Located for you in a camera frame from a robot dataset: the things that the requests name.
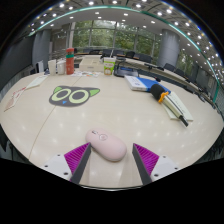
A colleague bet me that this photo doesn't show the white paper booklet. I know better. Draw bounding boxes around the white paper booklet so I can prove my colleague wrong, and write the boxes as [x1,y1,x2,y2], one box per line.
[163,91,194,122]

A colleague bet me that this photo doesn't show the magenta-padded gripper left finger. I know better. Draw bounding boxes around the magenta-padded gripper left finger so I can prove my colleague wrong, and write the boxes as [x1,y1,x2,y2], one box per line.
[42,142,92,185]

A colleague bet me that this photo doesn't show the blue and white book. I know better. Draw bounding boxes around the blue and white book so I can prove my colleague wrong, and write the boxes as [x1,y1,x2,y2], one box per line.
[124,75,172,94]

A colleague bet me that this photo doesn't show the colourful sticker sheet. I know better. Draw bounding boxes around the colourful sticker sheet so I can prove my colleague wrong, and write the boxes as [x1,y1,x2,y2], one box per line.
[71,70,101,78]

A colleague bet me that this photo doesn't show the ceiling spot lights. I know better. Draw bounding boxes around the ceiling spot lights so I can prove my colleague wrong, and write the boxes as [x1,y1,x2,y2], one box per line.
[29,0,224,78]

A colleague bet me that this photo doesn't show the white lidded mug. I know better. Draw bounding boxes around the white lidded mug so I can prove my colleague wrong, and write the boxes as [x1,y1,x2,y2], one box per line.
[56,59,67,75]

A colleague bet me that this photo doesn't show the black handheld microphone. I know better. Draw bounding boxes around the black handheld microphone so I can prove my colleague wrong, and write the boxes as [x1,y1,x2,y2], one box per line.
[149,83,190,128]

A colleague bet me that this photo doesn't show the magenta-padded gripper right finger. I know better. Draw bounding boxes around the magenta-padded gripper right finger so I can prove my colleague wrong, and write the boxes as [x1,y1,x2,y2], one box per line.
[132,143,181,186]

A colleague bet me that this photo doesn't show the red and white leaflet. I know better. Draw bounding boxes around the red and white leaflet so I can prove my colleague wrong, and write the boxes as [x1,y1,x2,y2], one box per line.
[3,87,27,113]

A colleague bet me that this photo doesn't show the pink computer mouse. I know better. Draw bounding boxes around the pink computer mouse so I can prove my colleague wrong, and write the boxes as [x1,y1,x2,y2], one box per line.
[85,127,128,163]

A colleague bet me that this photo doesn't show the green-printed paper cup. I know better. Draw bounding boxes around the green-printed paper cup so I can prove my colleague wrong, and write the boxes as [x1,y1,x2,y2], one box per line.
[103,57,117,76]

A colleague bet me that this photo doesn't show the row of dark chairs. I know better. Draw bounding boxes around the row of dark chairs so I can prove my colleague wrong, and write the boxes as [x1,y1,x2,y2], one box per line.
[83,48,214,98]

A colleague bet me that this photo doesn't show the plain white paper cup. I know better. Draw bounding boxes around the plain white paper cup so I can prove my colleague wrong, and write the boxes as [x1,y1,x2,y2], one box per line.
[47,59,57,76]

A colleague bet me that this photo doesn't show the orange-red drink bottle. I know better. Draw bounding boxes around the orange-red drink bottle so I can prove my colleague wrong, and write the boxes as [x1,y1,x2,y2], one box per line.
[65,47,75,76]

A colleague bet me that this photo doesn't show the beige cardboard box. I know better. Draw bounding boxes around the beige cardboard box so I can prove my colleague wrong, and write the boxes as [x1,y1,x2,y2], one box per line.
[78,55,105,73]

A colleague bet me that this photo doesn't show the cat-face mouse pad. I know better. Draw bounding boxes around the cat-face mouse pad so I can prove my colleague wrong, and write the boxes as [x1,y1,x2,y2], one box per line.
[48,85,101,108]

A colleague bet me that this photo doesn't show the black conference desk unit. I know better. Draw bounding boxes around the black conference desk unit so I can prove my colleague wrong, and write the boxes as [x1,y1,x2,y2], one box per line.
[113,65,140,78]

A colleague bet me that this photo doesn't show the white printed paper sheet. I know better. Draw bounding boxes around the white printed paper sheet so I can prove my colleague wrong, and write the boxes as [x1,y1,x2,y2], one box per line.
[25,75,49,90]

